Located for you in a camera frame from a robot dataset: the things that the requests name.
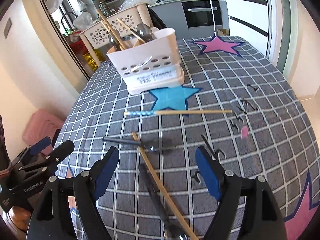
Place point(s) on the grey checked star tablecloth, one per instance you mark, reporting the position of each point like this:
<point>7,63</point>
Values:
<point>250,92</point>

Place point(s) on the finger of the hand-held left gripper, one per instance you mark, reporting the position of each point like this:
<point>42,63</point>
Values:
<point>40,145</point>
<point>62,150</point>

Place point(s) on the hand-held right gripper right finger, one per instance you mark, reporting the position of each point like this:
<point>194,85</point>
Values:
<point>208,177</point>

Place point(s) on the person's left hand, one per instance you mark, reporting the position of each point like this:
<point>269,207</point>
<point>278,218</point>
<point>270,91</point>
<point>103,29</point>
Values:
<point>18,216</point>

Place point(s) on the white pole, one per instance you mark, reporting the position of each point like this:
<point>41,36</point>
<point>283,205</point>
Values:
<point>213,17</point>

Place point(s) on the bamboo chopstick with blue end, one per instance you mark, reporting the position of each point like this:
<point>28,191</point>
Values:
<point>200,112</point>

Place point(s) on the bamboo chopstick with patterned end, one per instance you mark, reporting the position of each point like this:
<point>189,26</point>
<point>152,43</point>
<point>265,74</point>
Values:
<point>107,26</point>

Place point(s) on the cardboard box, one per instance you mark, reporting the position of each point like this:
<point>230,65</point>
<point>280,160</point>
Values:
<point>223,32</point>

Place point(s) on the white refrigerator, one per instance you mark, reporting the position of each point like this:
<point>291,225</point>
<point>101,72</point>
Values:
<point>250,5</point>

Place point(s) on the grey wall plate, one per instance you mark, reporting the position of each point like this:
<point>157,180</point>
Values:
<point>8,27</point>

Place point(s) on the black built-in oven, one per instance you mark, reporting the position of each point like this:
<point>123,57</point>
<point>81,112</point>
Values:
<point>202,13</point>

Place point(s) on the plain bamboo chopstick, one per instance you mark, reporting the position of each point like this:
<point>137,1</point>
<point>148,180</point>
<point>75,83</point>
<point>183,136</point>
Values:
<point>127,28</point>
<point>160,182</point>
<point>116,37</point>

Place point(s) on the red plastic basket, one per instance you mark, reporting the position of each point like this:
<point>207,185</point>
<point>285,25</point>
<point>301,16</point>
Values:
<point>77,48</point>

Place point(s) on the gold foil packets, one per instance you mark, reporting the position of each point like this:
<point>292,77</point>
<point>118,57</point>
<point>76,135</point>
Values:
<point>90,60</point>

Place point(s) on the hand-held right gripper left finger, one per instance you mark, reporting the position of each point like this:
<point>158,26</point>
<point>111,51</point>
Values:
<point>103,180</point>

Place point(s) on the pink white utensil holder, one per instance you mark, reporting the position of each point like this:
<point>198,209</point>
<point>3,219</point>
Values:
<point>155,52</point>

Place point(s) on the cream plastic flower-cutout chair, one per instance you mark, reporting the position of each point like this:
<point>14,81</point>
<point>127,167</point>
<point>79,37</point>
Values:
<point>95,36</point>

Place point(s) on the pink plastic stool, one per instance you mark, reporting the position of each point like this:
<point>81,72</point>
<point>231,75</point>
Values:
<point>42,125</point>

